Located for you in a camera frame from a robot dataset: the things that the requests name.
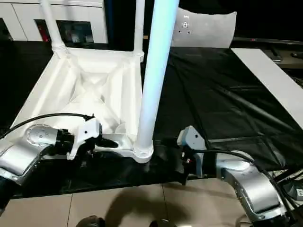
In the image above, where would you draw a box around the white plastic table top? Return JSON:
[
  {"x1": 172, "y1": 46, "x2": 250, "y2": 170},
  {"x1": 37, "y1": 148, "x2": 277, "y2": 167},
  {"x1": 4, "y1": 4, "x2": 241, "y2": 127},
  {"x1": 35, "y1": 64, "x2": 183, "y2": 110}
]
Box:
[{"x1": 7, "y1": 47, "x2": 154, "y2": 164}]

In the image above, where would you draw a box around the black work mat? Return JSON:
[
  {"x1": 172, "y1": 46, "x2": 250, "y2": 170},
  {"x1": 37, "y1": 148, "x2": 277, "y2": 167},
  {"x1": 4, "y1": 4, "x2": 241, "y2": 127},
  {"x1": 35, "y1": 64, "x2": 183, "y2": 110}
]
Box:
[{"x1": 0, "y1": 40, "x2": 303, "y2": 199}]

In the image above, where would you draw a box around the white cabinet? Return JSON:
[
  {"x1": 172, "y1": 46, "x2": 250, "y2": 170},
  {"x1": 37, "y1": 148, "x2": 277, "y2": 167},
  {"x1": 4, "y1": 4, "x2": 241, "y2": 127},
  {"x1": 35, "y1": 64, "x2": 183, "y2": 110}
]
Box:
[{"x1": 0, "y1": 0, "x2": 108, "y2": 44}]

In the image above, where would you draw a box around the dark low tv stand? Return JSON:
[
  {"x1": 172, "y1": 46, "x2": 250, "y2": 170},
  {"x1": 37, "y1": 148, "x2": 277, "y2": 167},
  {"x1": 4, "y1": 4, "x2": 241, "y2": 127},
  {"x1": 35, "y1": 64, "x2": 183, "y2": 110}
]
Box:
[{"x1": 232, "y1": 37, "x2": 303, "y2": 69}]

